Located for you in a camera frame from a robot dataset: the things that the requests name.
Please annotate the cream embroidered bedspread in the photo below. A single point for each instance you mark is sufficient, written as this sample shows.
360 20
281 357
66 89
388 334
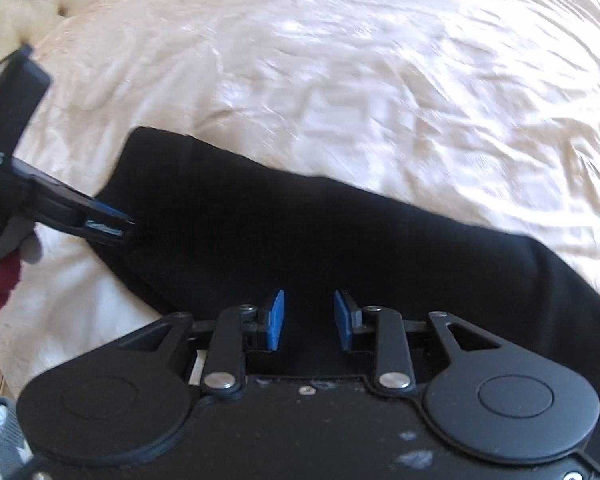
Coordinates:
355 70

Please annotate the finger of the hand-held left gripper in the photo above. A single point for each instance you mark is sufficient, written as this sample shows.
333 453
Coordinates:
102 230
107 208

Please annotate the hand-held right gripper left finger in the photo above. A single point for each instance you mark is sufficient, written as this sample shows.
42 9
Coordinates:
275 322

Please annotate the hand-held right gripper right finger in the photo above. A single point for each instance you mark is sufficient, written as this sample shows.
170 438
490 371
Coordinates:
342 322

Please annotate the grey white patterned cloth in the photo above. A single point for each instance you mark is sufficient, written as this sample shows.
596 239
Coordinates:
0 435

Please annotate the black pants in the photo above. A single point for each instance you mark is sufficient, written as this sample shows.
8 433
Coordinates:
280 235

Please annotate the person's left hand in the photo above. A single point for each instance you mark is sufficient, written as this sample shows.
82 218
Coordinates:
31 250

